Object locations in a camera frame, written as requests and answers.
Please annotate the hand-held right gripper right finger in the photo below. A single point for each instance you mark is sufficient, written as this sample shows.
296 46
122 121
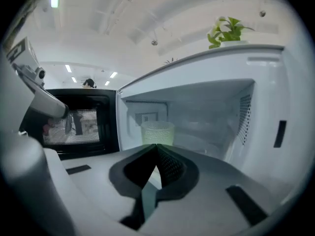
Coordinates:
209 181

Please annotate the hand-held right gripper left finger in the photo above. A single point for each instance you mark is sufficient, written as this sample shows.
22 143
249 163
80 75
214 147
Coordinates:
98 181

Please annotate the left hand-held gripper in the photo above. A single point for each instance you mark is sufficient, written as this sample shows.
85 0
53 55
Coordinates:
21 50

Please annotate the white microwave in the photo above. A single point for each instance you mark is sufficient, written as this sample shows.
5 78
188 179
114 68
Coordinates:
209 70

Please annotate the small spiky potted plant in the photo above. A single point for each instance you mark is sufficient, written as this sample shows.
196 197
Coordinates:
169 61

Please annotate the white-flowered potted plant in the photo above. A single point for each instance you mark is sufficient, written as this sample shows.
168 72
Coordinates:
229 33

